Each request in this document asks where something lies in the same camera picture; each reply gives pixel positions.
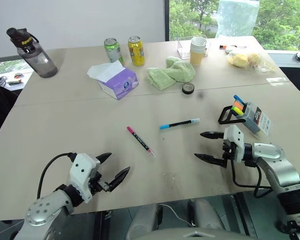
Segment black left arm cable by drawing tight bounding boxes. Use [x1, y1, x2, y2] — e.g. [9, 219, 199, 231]
[37, 152, 77, 200]

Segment purple tissue box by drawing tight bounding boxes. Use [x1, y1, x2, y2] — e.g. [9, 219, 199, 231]
[86, 59, 140, 101]

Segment pink marker pen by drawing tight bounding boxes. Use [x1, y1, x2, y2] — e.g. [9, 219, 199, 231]
[126, 125, 157, 158]

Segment plastic bag with yellow items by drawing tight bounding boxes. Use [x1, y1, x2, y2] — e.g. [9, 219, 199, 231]
[225, 49, 278, 74]

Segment box of coloured markers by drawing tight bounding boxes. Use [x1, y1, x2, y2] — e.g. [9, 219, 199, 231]
[217, 100, 273, 138]

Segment grey water bottle black cap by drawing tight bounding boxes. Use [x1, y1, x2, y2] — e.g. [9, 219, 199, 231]
[6, 27, 59, 79]

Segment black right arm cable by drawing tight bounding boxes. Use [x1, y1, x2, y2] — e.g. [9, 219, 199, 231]
[230, 159, 274, 199]

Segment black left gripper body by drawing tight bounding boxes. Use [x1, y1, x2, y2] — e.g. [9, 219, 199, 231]
[88, 170, 111, 194]

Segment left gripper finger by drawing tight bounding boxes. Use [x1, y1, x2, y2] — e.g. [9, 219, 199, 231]
[107, 166, 132, 193]
[94, 152, 113, 165]

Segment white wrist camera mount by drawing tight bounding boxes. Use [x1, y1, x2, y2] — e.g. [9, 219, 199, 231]
[223, 124, 246, 164]
[69, 153, 102, 203]

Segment green towel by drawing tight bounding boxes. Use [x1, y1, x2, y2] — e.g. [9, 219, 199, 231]
[145, 55, 197, 92]

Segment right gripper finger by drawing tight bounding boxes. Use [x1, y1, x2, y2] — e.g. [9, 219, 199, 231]
[193, 152, 228, 168]
[199, 130, 226, 140]

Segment green drink can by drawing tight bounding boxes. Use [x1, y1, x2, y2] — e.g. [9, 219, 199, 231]
[103, 37, 125, 67]

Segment round black lid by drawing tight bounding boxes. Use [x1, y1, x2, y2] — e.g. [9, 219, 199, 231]
[181, 82, 196, 95]

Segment yellow drink can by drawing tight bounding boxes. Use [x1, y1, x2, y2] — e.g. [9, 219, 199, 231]
[127, 35, 146, 67]

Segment small items on sill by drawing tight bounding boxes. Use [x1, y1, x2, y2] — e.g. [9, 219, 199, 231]
[0, 71, 24, 88]

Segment plastic cup with drink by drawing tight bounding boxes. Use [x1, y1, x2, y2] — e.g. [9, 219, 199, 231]
[189, 35, 208, 67]

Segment grey robot torso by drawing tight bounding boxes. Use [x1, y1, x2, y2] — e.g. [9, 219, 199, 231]
[149, 226, 244, 240]

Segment clear plastic container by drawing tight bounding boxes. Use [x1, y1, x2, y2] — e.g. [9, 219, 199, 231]
[177, 37, 212, 60]

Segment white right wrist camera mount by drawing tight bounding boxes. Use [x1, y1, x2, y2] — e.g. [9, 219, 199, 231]
[223, 124, 246, 164]

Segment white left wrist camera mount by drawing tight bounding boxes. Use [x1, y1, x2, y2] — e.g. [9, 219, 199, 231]
[69, 153, 102, 203]

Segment grey rounded robot leg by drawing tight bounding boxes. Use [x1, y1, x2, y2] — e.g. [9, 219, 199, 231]
[125, 204, 164, 240]
[188, 198, 231, 230]

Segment light blue marker pen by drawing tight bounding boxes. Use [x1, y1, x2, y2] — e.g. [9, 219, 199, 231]
[159, 117, 201, 130]

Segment clear plastic bag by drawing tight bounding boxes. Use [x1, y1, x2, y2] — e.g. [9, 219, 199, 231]
[215, 0, 262, 39]

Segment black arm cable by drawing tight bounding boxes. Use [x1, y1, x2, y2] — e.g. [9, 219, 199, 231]
[230, 159, 274, 199]
[37, 152, 77, 200]

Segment thin white cable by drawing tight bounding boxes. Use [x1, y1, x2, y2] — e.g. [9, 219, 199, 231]
[158, 203, 199, 228]

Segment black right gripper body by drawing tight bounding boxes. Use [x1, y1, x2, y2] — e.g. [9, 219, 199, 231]
[221, 139, 237, 169]

